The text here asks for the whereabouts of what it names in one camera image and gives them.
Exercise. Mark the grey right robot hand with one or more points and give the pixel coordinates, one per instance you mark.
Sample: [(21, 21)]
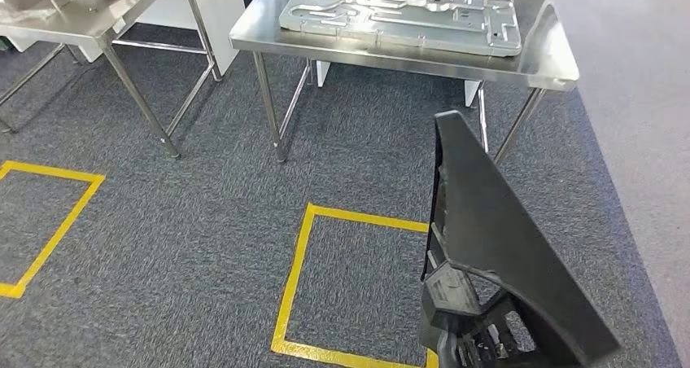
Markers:
[(447, 349)]

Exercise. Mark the black plastic plate frame part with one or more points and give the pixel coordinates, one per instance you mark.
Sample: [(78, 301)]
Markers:
[(485, 220)]

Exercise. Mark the stainless steel workbench table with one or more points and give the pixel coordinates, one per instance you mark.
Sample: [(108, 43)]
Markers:
[(544, 58)]

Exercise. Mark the yellow floor tape square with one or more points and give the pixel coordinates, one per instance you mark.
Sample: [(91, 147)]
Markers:
[(294, 279)]

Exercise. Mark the stamped metal panel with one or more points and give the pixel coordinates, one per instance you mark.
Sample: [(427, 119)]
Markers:
[(404, 31)]

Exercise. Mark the white cabinet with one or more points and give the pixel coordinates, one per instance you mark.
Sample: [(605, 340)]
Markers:
[(215, 9)]

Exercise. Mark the stainless steel side table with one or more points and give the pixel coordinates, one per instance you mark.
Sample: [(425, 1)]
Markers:
[(81, 20)]

